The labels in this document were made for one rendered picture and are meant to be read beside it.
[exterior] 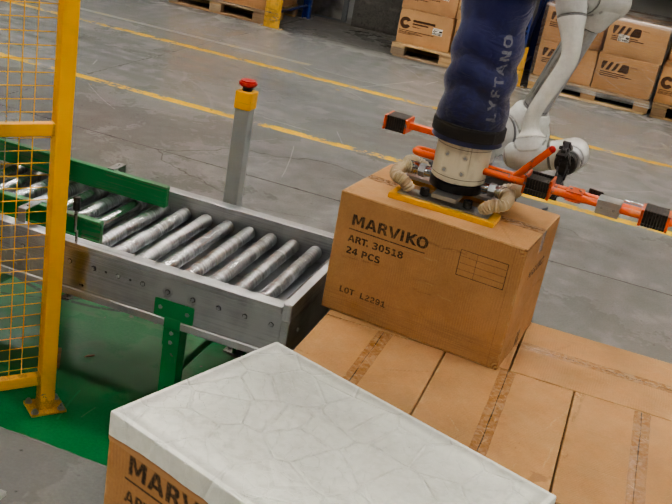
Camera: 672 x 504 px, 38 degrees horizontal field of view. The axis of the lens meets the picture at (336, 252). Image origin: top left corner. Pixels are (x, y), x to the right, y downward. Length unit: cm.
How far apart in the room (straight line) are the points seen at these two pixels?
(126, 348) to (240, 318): 91
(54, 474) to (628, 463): 170
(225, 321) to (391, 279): 54
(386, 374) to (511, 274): 46
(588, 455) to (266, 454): 133
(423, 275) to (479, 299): 18
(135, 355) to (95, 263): 68
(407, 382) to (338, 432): 118
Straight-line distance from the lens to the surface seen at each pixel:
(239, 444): 155
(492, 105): 291
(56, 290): 324
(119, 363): 375
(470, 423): 268
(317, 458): 155
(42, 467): 320
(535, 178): 299
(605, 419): 290
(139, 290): 317
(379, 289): 302
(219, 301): 305
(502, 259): 285
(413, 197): 298
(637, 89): 1007
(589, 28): 363
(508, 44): 288
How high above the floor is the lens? 190
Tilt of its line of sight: 22 degrees down
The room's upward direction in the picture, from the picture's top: 10 degrees clockwise
